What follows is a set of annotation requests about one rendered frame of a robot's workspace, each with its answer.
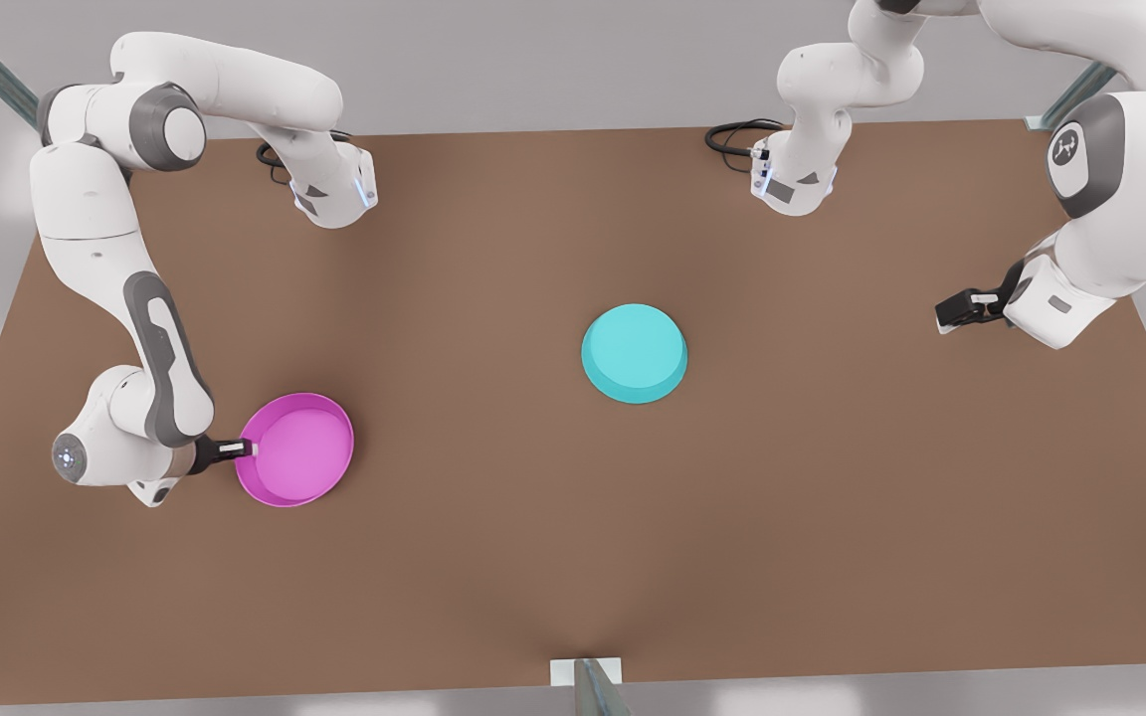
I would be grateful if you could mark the pink plate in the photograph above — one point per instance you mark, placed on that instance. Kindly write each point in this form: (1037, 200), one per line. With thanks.
(299, 452)

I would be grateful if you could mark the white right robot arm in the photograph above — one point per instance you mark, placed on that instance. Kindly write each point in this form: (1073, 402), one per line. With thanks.
(86, 214)

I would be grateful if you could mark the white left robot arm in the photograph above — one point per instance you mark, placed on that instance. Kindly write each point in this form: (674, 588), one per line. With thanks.
(1130, 199)

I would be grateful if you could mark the blue plate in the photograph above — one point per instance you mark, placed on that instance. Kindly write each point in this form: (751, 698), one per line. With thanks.
(633, 353)

